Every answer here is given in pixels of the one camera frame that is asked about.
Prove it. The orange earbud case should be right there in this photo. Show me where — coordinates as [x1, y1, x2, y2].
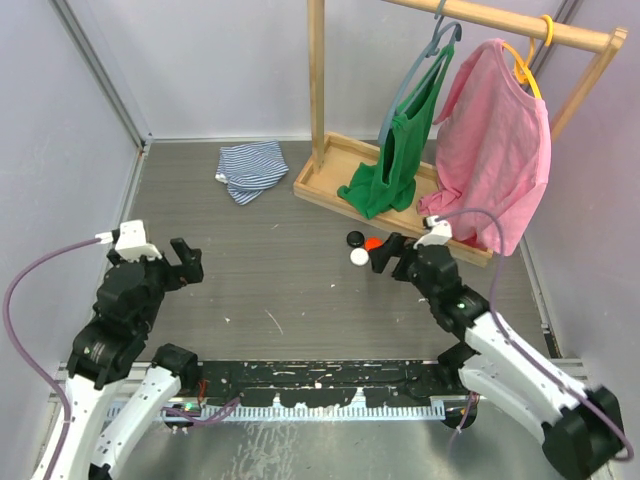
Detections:
[364, 237, 384, 251]

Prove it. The white earbud case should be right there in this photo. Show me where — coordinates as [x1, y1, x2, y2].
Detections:
[349, 247, 370, 267]

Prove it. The black earbud charging case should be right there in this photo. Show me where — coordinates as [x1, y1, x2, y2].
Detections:
[346, 230, 366, 249]

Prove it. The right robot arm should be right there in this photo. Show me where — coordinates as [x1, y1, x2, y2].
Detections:
[369, 233, 626, 479]

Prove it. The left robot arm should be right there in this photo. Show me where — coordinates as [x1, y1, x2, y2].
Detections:
[33, 238, 204, 479]

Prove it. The green tank top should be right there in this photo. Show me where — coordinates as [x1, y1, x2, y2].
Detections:
[337, 45, 455, 219]

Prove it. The wooden clothes rack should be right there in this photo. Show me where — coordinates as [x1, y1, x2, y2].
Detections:
[294, 1, 627, 265]

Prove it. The blue striped folded cloth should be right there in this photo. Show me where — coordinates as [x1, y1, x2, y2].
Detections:
[215, 140, 289, 206]

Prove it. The pink t-shirt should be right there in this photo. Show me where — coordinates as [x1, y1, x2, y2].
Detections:
[417, 39, 552, 256]

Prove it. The blue clothes hanger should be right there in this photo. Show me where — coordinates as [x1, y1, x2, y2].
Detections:
[378, 0, 463, 151]

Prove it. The yellow clothes hanger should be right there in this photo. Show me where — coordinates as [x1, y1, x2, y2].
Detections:
[502, 14, 554, 99]

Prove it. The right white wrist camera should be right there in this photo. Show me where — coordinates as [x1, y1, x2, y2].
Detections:
[413, 220, 452, 250]

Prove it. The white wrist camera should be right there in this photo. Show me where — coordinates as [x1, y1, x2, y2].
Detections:
[413, 220, 452, 250]
[115, 220, 162, 262]

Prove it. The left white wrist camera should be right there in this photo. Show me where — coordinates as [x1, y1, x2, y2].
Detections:
[115, 220, 162, 262]

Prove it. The aluminium rail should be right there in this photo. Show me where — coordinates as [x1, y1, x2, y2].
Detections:
[53, 362, 151, 400]

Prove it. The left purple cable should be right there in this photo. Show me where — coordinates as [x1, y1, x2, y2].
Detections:
[2, 232, 241, 480]

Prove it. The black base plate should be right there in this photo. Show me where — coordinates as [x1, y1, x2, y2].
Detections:
[170, 360, 468, 408]

